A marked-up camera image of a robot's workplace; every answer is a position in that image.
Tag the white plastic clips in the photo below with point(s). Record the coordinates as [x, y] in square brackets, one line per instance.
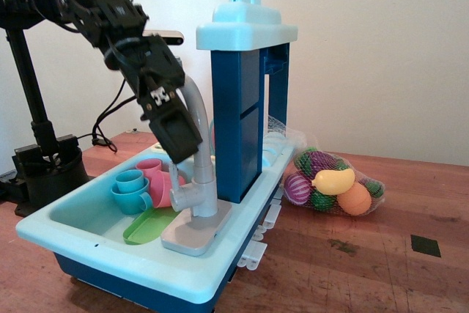
[256, 247]

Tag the grey depth camera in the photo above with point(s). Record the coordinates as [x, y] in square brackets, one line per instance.
[170, 37]

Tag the pink toy cup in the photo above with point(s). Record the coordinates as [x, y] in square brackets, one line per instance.
[159, 189]
[149, 166]

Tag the teal toy cup front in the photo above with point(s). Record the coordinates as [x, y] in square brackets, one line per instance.
[133, 202]

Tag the green toy tray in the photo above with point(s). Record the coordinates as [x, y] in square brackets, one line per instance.
[149, 225]

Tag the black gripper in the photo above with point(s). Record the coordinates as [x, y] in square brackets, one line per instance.
[153, 74]

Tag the purple toy onion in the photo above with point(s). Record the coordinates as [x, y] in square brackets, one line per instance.
[297, 189]

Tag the pink toy cup front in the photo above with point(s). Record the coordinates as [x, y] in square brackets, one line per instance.
[159, 189]

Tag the mesh bag of toy food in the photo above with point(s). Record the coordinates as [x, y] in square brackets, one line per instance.
[309, 160]

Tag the black tape patch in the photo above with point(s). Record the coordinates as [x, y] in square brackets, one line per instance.
[425, 245]

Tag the orange toy fruit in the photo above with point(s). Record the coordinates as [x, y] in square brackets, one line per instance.
[355, 201]

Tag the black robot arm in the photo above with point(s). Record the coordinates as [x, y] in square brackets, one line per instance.
[53, 167]

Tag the teal toy cup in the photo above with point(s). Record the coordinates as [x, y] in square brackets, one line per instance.
[133, 202]
[130, 181]

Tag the light blue toy plates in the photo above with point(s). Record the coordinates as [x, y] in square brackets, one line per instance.
[272, 146]

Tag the pink toy cup rear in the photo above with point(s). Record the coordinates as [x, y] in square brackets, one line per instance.
[149, 166]

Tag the yellow toy mango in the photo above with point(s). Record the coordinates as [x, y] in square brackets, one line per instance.
[334, 182]

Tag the toy sink blue basin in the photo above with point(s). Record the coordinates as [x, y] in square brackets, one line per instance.
[95, 242]

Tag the grey toy faucet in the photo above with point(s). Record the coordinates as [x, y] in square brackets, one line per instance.
[201, 213]

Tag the teal toy cup rear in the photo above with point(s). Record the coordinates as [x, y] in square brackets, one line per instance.
[130, 181]

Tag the blue toy shelf tower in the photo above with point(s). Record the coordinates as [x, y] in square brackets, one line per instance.
[249, 51]

